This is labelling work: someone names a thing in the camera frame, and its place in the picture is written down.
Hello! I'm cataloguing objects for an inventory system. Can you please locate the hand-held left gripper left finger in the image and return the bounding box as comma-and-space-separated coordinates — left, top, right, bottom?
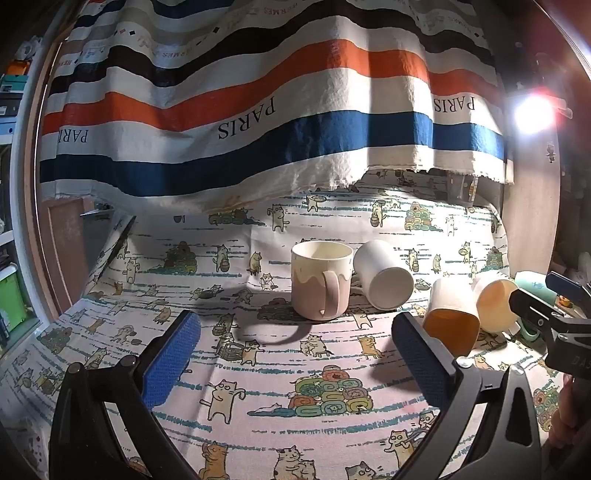
48, 310, 202, 480

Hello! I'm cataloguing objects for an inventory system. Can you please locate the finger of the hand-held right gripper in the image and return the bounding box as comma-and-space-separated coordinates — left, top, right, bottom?
509, 288, 563, 343
545, 272, 591, 302

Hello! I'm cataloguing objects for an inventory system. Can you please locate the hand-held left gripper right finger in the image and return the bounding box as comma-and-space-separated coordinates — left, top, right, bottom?
392, 312, 542, 480

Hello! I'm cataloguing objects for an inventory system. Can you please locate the pink mug with cream drip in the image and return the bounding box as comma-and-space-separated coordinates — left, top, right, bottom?
291, 239, 355, 322

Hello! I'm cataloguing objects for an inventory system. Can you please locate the mint green cup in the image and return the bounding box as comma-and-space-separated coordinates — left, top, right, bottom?
513, 271, 555, 343

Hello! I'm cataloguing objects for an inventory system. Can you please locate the cream cup with yellow inside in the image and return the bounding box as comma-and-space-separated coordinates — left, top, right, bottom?
472, 270, 522, 334

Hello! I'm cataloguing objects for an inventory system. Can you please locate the white cup with orange inside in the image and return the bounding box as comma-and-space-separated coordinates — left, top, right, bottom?
423, 276, 481, 357

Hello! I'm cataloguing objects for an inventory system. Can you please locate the person's right hand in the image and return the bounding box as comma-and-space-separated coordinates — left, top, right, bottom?
549, 373, 591, 449

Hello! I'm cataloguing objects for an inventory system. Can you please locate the cat print cloth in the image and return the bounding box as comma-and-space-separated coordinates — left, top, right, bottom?
0, 170, 561, 480

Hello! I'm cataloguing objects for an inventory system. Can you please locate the brown wooden board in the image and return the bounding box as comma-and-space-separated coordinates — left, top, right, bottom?
45, 198, 89, 298

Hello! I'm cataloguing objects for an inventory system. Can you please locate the bright lamp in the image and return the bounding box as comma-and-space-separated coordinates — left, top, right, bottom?
508, 85, 574, 139

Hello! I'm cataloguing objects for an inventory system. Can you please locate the green storage box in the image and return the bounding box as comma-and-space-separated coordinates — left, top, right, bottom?
0, 271, 29, 334

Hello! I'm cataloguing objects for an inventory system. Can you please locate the striped cloth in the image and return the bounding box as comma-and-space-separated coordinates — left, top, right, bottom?
39, 0, 517, 214

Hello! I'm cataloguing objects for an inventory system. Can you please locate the shelf with boxes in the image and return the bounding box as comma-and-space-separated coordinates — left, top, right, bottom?
0, 39, 43, 195

